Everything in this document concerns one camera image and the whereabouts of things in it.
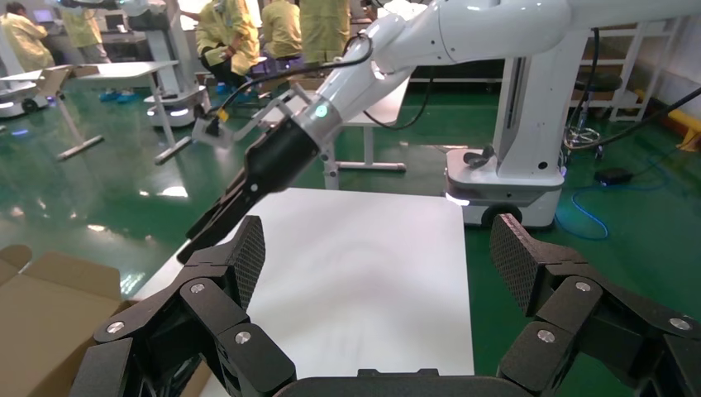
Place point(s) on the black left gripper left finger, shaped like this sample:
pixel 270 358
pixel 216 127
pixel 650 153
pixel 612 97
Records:
pixel 213 323

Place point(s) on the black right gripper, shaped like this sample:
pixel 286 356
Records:
pixel 282 156

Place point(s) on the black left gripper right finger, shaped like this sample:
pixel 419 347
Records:
pixel 591 318

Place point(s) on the brown cardboard storage box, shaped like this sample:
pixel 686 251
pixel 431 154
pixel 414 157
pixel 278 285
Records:
pixel 44 329

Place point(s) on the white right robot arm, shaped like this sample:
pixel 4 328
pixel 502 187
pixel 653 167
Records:
pixel 465 27

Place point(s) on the white wheeled robot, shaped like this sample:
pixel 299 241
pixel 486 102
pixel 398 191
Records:
pixel 16 101
pixel 181 104

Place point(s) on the black power adapter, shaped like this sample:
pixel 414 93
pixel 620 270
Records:
pixel 613 176

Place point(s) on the person in yellow coat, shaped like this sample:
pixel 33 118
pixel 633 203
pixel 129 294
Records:
pixel 282 30
pixel 24 44
pixel 323 30
pixel 230 33
pixel 82 27

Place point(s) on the white robot column with base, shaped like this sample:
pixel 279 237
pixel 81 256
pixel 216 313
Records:
pixel 525 120

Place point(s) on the yellow floor barrier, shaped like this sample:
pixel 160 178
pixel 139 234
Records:
pixel 687 129

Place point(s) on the black stool with chrome base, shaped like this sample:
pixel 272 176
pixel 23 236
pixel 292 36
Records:
pixel 594 82

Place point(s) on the white metal rack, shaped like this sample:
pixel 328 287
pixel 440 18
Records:
pixel 651 38

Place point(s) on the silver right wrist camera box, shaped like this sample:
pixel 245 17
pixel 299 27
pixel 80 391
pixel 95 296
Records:
pixel 211 134

